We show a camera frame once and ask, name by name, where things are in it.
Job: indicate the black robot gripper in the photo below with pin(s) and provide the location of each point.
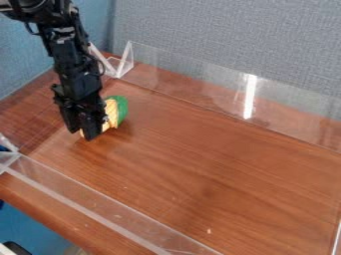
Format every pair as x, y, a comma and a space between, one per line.
54, 21

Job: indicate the yellow green toy corn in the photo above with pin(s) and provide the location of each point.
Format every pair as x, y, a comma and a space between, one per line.
114, 105

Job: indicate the clear acrylic corner bracket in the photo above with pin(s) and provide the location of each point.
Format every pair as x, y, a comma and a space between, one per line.
115, 67

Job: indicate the clear acrylic left bracket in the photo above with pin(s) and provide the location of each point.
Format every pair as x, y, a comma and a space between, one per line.
10, 153

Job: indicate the clear acrylic front wall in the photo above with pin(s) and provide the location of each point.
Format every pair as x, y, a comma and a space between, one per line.
106, 210

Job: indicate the clear acrylic wall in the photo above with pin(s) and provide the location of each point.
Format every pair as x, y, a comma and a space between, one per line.
106, 210
293, 111

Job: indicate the clear acrylic back wall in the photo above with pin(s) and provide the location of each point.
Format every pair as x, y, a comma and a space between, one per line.
293, 111

